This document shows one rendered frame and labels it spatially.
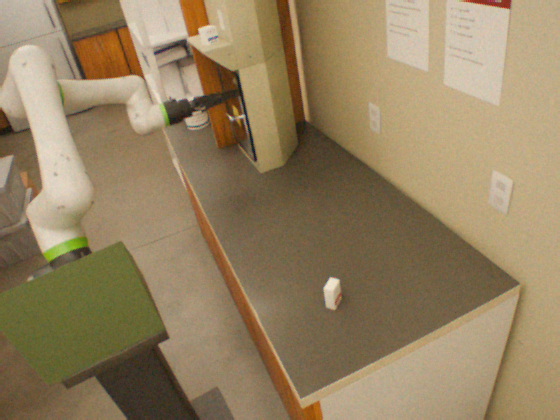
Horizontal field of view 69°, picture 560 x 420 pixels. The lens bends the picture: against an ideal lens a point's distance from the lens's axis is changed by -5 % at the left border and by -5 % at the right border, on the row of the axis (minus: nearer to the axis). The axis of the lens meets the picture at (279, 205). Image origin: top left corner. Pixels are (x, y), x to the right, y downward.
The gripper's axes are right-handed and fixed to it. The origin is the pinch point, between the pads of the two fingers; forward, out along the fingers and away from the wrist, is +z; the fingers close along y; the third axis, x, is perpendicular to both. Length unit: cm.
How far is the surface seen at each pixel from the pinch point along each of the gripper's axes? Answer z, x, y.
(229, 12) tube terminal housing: 5.9, -31.2, -4.5
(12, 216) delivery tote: -149, 92, 150
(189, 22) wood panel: -2.6, -25.0, 32.6
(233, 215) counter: -15.4, 36.9, -27.1
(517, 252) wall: 48, 31, -102
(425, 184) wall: 48, 30, -61
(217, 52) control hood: -1.7, -18.5, -4.5
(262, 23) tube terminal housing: 18.4, -24.0, -1.8
